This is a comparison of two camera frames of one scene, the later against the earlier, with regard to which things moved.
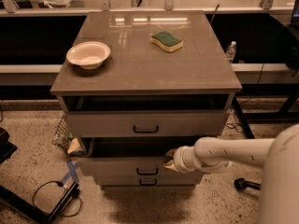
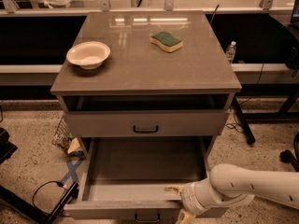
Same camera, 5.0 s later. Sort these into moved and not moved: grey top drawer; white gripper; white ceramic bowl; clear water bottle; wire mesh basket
Moved: white gripper
Not moved: wire mesh basket; grey top drawer; clear water bottle; white ceramic bowl
